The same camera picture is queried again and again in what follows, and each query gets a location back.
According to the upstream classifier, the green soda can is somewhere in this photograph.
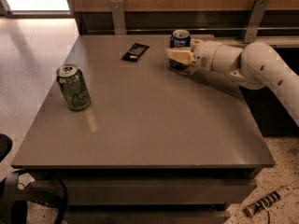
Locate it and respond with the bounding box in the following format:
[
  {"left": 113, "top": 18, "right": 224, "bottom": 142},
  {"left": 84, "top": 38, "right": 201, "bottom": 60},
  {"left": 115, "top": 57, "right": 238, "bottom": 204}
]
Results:
[{"left": 56, "top": 64, "right": 91, "bottom": 111}]

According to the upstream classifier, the black chair base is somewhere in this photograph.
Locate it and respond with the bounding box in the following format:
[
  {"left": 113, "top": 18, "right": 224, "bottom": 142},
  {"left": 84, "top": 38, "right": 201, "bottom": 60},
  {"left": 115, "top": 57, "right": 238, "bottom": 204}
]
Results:
[{"left": 0, "top": 133, "right": 69, "bottom": 224}]

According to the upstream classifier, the left metal bracket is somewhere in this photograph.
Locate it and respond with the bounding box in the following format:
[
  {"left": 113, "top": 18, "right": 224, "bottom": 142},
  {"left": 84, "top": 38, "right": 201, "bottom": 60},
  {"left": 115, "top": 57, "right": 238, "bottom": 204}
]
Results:
[{"left": 110, "top": 0, "right": 127, "bottom": 35}]

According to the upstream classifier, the metal bracket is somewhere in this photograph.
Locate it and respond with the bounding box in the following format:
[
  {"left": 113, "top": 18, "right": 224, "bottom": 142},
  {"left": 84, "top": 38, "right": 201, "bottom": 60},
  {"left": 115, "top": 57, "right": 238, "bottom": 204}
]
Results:
[
  {"left": 110, "top": 0, "right": 127, "bottom": 35},
  {"left": 241, "top": 0, "right": 270, "bottom": 44}
]

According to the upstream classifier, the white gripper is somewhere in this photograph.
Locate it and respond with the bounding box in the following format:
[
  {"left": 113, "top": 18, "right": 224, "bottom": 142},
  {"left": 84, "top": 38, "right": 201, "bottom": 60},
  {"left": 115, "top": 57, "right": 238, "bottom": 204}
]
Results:
[{"left": 166, "top": 38, "right": 221, "bottom": 71}]

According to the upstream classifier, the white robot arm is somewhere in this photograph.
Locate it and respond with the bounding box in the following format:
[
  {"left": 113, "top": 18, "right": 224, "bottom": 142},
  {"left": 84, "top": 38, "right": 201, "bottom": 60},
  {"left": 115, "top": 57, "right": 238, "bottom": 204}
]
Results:
[{"left": 166, "top": 39, "right": 299, "bottom": 126}]

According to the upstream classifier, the black snack packet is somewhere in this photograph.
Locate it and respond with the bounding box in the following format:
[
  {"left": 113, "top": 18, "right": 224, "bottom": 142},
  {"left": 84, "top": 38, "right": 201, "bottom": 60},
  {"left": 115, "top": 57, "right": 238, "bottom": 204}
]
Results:
[{"left": 122, "top": 43, "right": 150, "bottom": 62}]

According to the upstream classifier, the blue pepsi can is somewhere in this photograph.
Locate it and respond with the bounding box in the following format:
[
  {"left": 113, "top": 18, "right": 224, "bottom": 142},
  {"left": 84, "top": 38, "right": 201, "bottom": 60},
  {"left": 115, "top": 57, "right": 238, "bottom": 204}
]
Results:
[{"left": 169, "top": 30, "right": 191, "bottom": 69}]

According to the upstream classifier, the grey drawer cabinet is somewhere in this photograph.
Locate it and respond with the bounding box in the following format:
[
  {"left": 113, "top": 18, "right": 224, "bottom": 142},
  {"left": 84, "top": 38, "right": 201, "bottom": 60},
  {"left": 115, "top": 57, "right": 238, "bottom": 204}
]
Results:
[{"left": 12, "top": 35, "right": 274, "bottom": 224}]

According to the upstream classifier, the right metal bracket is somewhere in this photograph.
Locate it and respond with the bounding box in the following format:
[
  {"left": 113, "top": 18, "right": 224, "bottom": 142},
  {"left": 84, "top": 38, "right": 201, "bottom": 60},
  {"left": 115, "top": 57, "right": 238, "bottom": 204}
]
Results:
[{"left": 241, "top": 0, "right": 270, "bottom": 44}]

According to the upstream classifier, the white power strip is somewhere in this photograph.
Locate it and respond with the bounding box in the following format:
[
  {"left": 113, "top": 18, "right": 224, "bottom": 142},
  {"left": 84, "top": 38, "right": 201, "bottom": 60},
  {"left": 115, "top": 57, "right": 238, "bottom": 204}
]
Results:
[{"left": 244, "top": 186, "right": 293, "bottom": 217}]

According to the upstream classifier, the black power cable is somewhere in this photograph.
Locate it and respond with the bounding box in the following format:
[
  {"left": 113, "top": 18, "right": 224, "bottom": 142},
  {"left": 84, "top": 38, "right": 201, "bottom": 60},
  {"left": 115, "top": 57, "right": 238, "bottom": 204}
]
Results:
[{"left": 260, "top": 203, "right": 271, "bottom": 224}]

